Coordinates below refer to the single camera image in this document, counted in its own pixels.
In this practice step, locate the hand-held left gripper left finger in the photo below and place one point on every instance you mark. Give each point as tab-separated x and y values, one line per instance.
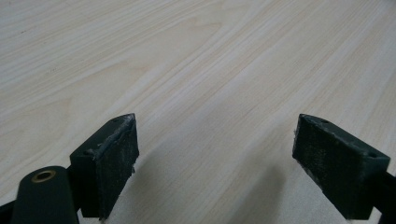
107	165

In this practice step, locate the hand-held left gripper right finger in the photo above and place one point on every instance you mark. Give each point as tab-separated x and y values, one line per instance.
339	168

